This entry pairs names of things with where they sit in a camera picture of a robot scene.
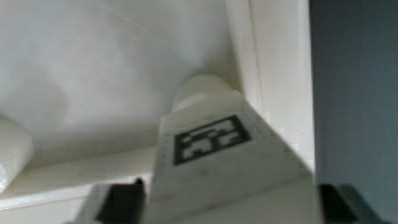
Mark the white table leg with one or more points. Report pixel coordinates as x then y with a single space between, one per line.
232 178

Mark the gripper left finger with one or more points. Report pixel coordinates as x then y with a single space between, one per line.
115 204

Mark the white square table top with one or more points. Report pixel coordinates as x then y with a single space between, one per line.
97 56

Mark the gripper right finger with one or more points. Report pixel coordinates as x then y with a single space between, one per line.
345 207

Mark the white L-shaped fence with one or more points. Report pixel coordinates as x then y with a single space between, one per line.
283 49

